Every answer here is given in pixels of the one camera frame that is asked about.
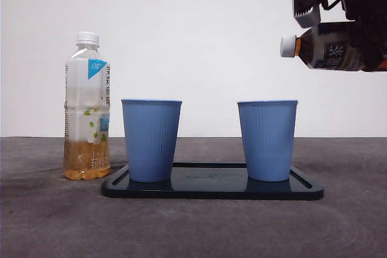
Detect dark oolong tea bottle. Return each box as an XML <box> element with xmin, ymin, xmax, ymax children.
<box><xmin>279</xmin><ymin>21</ymin><xmax>387</xmax><ymax>73</ymax></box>

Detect blue ribbed plastic cup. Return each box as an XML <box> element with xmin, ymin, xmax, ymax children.
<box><xmin>236</xmin><ymin>99</ymin><xmax>299</xmax><ymax>182</ymax></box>
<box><xmin>120</xmin><ymin>98</ymin><xmax>183</xmax><ymax>183</ymax></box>

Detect dark blue flat tray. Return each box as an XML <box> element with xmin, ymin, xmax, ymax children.
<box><xmin>100</xmin><ymin>162</ymin><xmax>324</xmax><ymax>201</ymax></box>

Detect pale jasmine tea bottle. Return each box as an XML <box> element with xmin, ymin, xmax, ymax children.
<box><xmin>62</xmin><ymin>31</ymin><xmax>111</xmax><ymax>181</ymax></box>

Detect black camera cable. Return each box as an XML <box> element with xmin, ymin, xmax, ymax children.
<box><xmin>319</xmin><ymin>0</ymin><xmax>347</xmax><ymax>10</ymax></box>

